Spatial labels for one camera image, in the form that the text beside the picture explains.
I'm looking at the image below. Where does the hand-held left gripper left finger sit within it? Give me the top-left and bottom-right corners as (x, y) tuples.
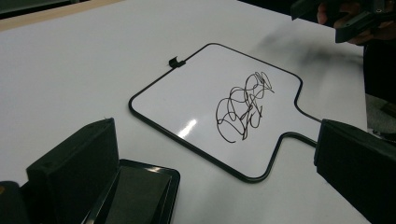
(26, 117), (120, 224)

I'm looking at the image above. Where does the small whiteboard with handle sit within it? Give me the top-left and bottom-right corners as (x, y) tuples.
(128, 42), (322, 184)

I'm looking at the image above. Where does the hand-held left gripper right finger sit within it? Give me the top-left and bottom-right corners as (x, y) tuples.
(313, 119), (396, 224)

